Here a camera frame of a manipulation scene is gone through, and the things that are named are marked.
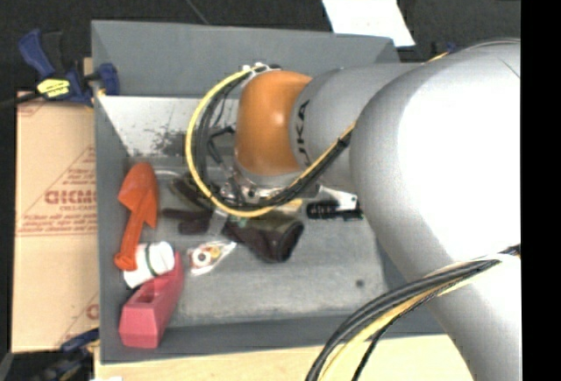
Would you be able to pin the dark brown glove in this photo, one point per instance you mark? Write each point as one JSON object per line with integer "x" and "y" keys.
{"x": 267, "y": 239}

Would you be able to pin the brown cardboard board red print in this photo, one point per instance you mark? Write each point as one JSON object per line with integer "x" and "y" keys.
{"x": 52, "y": 248}

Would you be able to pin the clear packet with small rings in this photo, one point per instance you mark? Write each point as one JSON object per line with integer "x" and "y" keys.
{"x": 206, "y": 256}

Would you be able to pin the orange plastic scoop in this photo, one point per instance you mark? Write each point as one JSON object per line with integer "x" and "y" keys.
{"x": 139, "y": 191}

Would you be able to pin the grey metal bin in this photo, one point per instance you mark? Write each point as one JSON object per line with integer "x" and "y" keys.
{"x": 280, "y": 287}

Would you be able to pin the pink plastic box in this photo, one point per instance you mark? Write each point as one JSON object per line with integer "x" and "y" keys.
{"x": 151, "y": 309}

